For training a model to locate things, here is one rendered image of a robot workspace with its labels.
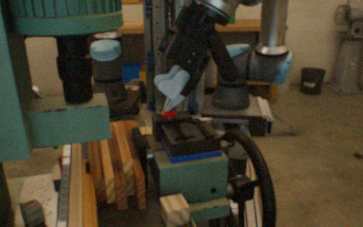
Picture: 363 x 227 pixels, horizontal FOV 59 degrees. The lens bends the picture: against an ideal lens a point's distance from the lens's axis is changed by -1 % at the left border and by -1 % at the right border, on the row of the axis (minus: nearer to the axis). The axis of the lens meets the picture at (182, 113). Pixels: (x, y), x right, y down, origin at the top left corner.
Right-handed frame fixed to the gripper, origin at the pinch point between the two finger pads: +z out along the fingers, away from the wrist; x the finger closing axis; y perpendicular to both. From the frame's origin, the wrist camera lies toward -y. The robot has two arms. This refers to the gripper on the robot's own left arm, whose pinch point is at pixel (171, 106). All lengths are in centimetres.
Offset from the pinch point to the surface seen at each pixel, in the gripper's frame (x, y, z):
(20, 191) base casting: -13.8, 18.4, 37.6
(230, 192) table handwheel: 2.8, -22.1, 12.2
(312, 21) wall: -292, -231, -107
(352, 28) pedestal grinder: -257, -259, -119
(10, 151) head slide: 8.3, 24.2, 15.8
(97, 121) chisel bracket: 4.7, 13.1, 7.0
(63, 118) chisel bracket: 4.8, 18.6, 8.6
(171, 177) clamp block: 10.6, -2.2, 9.7
